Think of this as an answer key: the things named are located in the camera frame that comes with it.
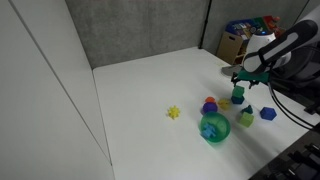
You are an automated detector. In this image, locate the bright blue cube block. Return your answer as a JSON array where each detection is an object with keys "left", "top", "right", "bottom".
[{"left": 259, "top": 106, "right": 278, "bottom": 122}]

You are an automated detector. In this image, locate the grey metal mounting plate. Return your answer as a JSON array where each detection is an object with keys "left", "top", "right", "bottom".
[{"left": 221, "top": 64, "right": 243, "bottom": 79}]

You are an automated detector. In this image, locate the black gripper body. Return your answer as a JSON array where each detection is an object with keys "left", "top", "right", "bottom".
[{"left": 233, "top": 74, "right": 260, "bottom": 85}]

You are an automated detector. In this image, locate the wooden toy shelf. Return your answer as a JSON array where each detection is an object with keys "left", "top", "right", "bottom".
[{"left": 215, "top": 14, "right": 284, "bottom": 68}]

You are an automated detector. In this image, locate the translucent green plastic bowl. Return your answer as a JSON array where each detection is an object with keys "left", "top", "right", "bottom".
[{"left": 198, "top": 111, "right": 232, "bottom": 145}]

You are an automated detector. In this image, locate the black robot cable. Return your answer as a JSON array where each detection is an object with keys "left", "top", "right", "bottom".
[
  {"left": 269, "top": 79, "right": 314, "bottom": 128},
  {"left": 267, "top": 81, "right": 316, "bottom": 132}
]

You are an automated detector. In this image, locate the lime green cube block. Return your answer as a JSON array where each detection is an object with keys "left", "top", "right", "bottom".
[{"left": 236, "top": 111, "right": 255, "bottom": 129}]

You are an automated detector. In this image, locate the purple ball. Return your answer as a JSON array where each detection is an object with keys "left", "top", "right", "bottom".
[{"left": 201, "top": 101, "right": 219, "bottom": 116}]

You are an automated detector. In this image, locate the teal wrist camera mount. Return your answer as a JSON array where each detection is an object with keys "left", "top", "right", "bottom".
[{"left": 237, "top": 69, "right": 271, "bottom": 85}]

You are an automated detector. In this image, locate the yellow spiky toy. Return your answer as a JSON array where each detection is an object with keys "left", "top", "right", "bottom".
[{"left": 166, "top": 104, "right": 182, "bottom": 121}]

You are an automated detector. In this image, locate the black tripod equipment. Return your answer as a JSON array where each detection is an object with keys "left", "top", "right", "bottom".
[{"left": 256, "top": 142, "right": 320, "bottom": 180}]

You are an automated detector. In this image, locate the teal plastic toy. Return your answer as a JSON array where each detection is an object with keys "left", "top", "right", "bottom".
[{"left": 240, "top": 104, "right": 254, "bottom": 115}]

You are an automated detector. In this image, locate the black vertical pole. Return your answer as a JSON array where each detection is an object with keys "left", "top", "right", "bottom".
[{"left": 198, "top": 0, "right": 214, "bottom": 50}]

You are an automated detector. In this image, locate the yellow small block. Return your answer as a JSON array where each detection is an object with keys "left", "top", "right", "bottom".
[{"left": 217, "top": 97, "right": 232, "bottom": 111}]

